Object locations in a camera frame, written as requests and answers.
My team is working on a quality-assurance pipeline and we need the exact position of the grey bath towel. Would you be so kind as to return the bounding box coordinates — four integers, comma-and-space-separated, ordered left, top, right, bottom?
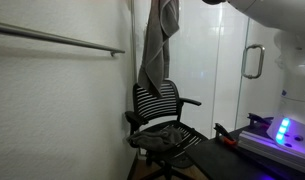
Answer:
126, 126, 184, 154
137, 0, 181, 99

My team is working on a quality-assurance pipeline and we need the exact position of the glass shower door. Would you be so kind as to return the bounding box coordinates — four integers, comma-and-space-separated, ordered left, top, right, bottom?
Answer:
234, 16, 288, 132

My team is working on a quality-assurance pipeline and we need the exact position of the metal door handle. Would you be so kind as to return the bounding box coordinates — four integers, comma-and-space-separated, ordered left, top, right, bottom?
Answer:
240, 44, 266, 80

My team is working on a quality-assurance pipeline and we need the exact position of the metal towel bar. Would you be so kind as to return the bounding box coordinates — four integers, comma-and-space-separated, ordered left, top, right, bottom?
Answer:
0, 20, 126, 57

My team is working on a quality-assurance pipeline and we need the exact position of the black mesh office chair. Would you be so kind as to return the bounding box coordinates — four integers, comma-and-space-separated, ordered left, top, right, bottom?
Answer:
124, 79, 210, 180

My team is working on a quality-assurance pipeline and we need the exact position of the black orange clamp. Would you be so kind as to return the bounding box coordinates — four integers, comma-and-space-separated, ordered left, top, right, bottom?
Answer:
213, 122, 239, 147

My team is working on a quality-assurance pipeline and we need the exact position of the black purple clamp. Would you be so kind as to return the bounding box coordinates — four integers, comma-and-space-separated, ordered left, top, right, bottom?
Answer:
247, 112, 275, 128

